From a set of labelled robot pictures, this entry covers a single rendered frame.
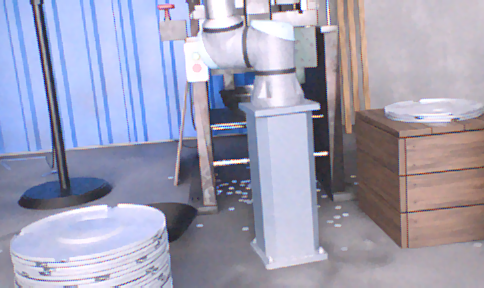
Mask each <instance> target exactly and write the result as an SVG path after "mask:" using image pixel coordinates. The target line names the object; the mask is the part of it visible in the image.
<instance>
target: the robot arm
mask: <svg viewBox="0 0 484 288"><path fill-rule="evenodd" d="M203 6H204V10H205V15H206V19H205V20H204V23H203V24H202V28H203V29H201V30H200V32H199V33H198V35H197V40H198V42H197V47H198V51H199V54H200V58H201V59H202V61H203V62H204V65H205V66H208V68H210V69H222V70H224V69H241V68H254V69H255V81H254V84H253V88H252V95H251V106H254V107H261V108H270V107H282V106H294V105H298V104H301V103H303V102H304V95H303V90H302V88H301V86H300V84H299V83H300V82H299V80H298V78H297V76H296V54H295V42H294V40H295V37H294V33H293V25H292V24H290V23H289V22H286V21H278V20H252V21H251V23H250V25H249V26H244V21H243V18H242V17H241V16H239V15H238V14H237V12H236V6H235V1H234V0H203Z"/></svg>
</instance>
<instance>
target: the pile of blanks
mask: <svg viewBox="0 0 484 288"><path fill-rule="evenodd" d="M167 239H168V235H167V228H166V224H165V225H164V227H163V229H162V230H161V231H159V233H158V234H157V235H155V236H154V237H152V239H149V240H148V241H146V242H144V243H141V244H140V245H137V246H136V247H132V248H129V249H127V250H125V251H120V252H117V253H114V254H111V255H105V256H101V257H97V258H93V259H89V260H77V261H68V262H65V261H61V262H41V261H39V262H35V261H30V260H27V259H24V258H20V257H18V256H16V255H15V254H14V253H13V252H12V250H11V247H10V252H11V259H12V263H13V264H14V271H15V281H14V285H15V286H16V288H173V284H172V278H171V269H170V254H169V252H168V251H169V243H168V240H167Z"/></svg>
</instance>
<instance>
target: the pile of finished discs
mask: <svg viewBox="0 0 484 288"><path fill-rule="evenodd" d="M385 113H386V117H387V118H389V119H391V120H398V121H405V122H415V123H440V122H452V121H454V119H456V120H455V121H459V120H465V119H473V118H476V117H479V116H480V115H483V113H484V108H483V104H482V103H480V104H478V103H477V101H475V100H461V99H425V100H420V101H418V102H413V101H402V102H398V103H394V104H391V105H387V106H386V107H385ZM394 117H396V118H394Z"/></svg>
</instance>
